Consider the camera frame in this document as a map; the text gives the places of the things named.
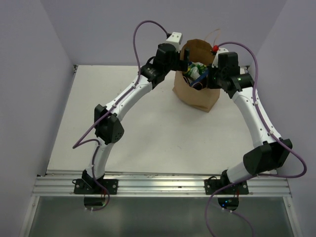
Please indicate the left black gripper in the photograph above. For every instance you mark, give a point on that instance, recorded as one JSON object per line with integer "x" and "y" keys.
{"x": 181, "y": 64}

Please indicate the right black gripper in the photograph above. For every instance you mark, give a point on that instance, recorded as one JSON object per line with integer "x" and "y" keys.
{"x": 212, "y": 69}

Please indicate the brown paper bag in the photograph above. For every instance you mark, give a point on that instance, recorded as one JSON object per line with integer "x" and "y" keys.
{"x": 197, "y": 95}

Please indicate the green snack bag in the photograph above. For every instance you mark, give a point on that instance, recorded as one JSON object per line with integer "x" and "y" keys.
{"x": 195, "y": 70}

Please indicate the dark blue snack bag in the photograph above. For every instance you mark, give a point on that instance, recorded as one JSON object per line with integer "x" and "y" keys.
{"x": 200, "y": 78}

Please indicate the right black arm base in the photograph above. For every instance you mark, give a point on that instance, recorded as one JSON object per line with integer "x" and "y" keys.
{"x": 228, "y": 194}

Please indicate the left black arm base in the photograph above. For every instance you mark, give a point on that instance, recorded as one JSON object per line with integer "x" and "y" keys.
{"x": 97, "y": 194}

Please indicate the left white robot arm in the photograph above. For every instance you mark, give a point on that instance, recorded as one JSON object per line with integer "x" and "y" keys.
{"x": 108, "y": 118}

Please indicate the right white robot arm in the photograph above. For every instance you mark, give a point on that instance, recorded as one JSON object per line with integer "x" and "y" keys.
{"x": 268, "y": 151}

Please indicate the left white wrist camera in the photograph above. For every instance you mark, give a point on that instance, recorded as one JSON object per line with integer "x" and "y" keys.
{"x": 175, "y": 39}

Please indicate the aluminium front rail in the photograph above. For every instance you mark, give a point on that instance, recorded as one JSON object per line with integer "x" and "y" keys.
{"x": 62, "y": 184}

